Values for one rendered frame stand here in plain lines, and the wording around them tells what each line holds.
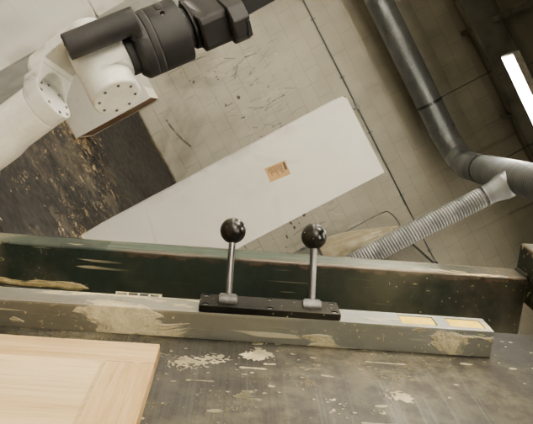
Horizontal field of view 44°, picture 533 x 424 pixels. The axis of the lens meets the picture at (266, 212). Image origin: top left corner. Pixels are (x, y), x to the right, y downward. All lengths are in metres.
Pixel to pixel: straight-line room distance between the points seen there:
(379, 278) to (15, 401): 0.67
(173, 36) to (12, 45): 2.34
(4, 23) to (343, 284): 2.35
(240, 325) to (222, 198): 3.57
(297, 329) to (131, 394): 0.28
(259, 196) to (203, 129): 4.50
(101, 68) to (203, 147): 8.04
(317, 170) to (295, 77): 4.49
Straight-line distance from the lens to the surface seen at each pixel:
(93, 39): 0.87
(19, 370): 0.83
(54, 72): 0.95
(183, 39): 0.90
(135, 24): 0.88
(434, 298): 1.23
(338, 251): 6.57
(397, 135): 8.99
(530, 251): 1.27
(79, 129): 5.86
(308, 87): 8.87
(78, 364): 0.84
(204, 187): 4.49
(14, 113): 0.93
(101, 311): 0.95
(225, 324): 0.94
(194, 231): 4.54
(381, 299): 1.20
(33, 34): 3.17
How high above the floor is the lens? 1.57
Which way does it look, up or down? 4 degrees down
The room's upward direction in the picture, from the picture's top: 62 degrees clockwise
